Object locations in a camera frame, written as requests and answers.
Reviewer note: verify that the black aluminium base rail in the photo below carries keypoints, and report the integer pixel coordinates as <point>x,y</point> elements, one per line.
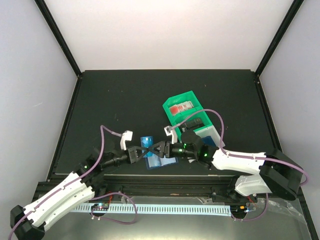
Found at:
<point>218,188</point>

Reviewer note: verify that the left black frame post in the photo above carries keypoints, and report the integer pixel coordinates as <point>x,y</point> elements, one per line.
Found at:
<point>48,17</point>

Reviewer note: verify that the white slotted cable duct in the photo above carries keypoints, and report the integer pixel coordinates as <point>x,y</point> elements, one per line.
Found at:
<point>158,209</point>

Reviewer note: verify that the right circuit board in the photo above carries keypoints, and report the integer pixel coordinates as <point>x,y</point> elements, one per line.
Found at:
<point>241,209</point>

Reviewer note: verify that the blue card holder wallet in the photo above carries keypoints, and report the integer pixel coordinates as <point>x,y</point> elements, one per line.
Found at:
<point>157,162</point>

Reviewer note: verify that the blue credit cards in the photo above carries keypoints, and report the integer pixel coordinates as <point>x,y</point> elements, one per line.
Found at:
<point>208,141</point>

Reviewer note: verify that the green card bin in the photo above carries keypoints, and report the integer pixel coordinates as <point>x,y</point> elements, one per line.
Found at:
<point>177,99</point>

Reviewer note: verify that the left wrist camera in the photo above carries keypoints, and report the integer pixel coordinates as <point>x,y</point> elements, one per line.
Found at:
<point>125,137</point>

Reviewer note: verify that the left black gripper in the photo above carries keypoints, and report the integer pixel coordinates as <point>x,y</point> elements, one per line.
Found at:
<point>132,155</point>

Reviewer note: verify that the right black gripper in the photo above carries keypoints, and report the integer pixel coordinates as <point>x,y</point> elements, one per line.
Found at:
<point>165,147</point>

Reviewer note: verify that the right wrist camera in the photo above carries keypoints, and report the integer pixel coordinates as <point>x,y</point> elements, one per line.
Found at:
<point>170,132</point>

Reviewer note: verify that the red white credit cards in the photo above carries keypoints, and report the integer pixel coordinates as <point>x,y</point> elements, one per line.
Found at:
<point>181,107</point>

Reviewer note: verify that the circuit board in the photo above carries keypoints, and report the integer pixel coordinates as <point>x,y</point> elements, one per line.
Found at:
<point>241,209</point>
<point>100,207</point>

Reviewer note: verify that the right black frame post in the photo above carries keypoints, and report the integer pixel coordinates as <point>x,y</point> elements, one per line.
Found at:
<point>282,29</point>

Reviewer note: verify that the black frame post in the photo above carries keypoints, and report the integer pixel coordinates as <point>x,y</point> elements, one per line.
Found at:
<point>48,17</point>
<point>282,29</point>

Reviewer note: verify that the single blue vip card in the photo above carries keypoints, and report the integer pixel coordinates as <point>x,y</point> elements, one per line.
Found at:
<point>146,142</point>

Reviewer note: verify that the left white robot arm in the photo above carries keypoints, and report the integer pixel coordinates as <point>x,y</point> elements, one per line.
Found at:
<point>84,184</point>

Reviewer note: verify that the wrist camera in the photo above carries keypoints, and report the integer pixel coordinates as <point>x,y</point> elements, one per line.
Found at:
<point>125,137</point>
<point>170,132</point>

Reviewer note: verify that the white card bin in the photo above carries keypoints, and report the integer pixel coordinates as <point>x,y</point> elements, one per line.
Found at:
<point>210,131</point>

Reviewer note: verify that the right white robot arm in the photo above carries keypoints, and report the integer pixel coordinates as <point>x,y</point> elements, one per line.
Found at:
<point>262,173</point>

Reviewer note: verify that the left circuit board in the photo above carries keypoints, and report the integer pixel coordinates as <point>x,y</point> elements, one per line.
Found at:
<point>100,207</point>

